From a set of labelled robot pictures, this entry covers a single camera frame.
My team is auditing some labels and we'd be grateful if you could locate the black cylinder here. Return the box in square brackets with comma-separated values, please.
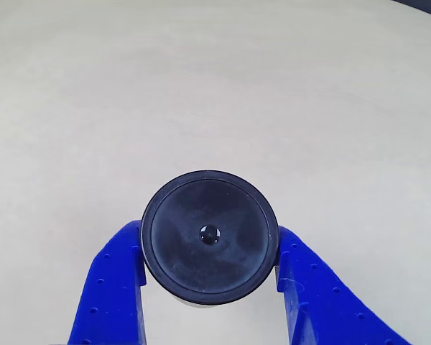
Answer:
[139, 168, 282, 308]

